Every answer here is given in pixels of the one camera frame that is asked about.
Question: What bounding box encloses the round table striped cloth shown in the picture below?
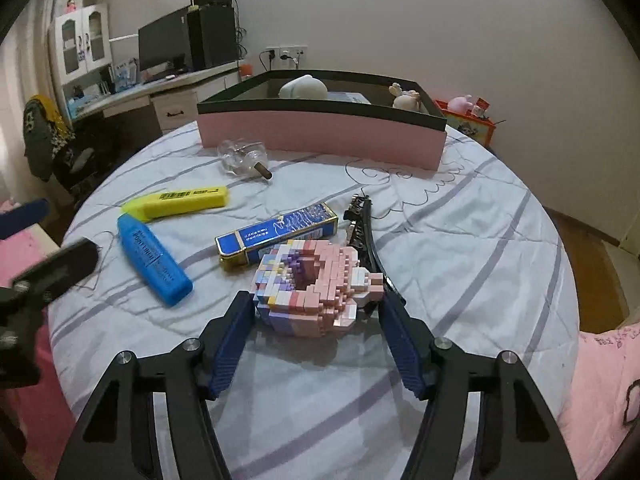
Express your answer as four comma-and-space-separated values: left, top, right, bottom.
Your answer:
47, 120, 581, 480

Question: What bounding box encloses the white plastic toy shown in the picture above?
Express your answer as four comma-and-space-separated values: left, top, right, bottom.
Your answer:
278, 74, 329, 101

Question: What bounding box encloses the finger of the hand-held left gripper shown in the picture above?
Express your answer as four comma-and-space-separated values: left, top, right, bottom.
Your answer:
0, 198, 51, 241
12, 238, 99, 306

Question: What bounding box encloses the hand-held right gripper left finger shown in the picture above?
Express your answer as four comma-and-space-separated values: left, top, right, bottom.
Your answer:
55, 290, 257, 480

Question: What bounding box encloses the blue white box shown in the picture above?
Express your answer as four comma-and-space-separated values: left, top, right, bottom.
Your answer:
114, 59, 138, 86

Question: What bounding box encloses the blue highlighter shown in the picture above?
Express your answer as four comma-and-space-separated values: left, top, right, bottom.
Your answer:
116, 213, 193, 307

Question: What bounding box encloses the yellow highlighter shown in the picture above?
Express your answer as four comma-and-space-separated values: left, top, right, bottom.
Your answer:
121, 186, 231, 221

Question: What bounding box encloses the black hair clip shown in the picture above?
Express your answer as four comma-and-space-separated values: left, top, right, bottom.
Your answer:
342, 194, 406, 311

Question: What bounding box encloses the white glass-door cabinet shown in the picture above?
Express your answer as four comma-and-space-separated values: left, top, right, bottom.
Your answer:
48, 2, 113, 121

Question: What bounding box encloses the black monitor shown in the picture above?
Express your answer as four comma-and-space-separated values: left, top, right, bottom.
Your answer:
137, 12, 193, 81

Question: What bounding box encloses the clear glass bottle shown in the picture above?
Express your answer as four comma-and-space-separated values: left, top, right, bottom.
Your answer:
217, 137, 273, 183

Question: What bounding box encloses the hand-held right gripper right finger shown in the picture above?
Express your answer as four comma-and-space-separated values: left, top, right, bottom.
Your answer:
379, 300, 576, 480

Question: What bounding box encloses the pink storage box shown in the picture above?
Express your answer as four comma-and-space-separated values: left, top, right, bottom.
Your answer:
196, 69, 447, 171

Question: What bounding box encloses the small beige doll figurine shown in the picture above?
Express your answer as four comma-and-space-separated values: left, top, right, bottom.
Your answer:
389, 82, 421, 110

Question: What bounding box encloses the black computer tower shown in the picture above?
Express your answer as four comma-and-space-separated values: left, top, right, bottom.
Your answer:
187, 4, 238, 70

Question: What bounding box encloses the chair with dark clothes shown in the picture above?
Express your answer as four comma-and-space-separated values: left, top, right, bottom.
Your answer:
22, 94, 76, 181

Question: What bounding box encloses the white desk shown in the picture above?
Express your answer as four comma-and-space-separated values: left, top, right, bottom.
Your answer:
67, 60, 241, 136

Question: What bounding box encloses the red toy box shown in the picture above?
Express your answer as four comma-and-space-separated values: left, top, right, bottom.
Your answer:
434, 99, 498, 147

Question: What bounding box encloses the pink block toy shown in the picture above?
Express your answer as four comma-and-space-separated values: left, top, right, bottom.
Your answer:
250, 239, 386, 338

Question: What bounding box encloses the wall power outlet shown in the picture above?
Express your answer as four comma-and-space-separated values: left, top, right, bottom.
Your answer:
265, 46, 307, 63

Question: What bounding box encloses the blue tin box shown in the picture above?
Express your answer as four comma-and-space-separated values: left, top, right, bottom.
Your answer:
215, 202, 338, 272

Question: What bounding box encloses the black office chair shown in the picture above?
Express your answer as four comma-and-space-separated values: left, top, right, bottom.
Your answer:
50, 130, 121, 196

